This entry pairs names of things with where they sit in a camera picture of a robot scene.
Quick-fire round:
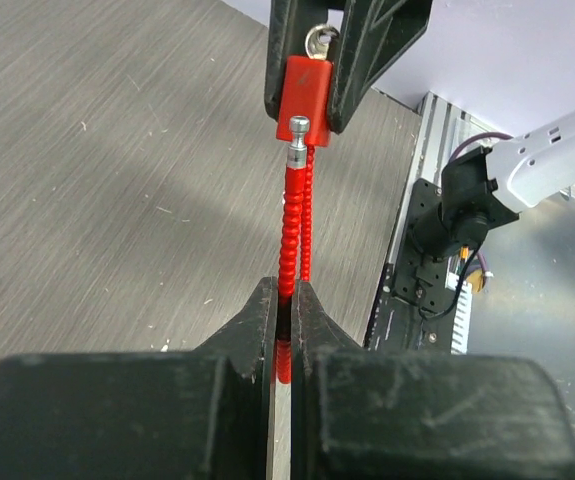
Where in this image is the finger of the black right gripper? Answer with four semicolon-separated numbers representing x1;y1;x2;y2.
327;0;433;134
264;0;345;120

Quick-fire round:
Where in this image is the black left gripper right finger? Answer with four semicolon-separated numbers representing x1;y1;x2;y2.
291;283;575;479

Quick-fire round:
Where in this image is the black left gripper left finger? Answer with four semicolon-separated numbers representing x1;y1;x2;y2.
0;277;278;479

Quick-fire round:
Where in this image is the silver key with ring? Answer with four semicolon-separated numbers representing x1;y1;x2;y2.
305;24;340;60

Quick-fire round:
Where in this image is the red cable padlock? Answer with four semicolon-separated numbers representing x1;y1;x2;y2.
275;55;333;384

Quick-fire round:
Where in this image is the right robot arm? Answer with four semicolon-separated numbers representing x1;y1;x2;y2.
264;1;575;261

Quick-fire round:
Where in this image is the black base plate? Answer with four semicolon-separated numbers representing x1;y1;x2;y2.
363;179;459;354

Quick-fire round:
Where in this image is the slotted cable duct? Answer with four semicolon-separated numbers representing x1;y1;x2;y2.
451;260;486;354

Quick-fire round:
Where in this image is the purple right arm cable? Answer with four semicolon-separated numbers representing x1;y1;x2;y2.
449;130;511;161

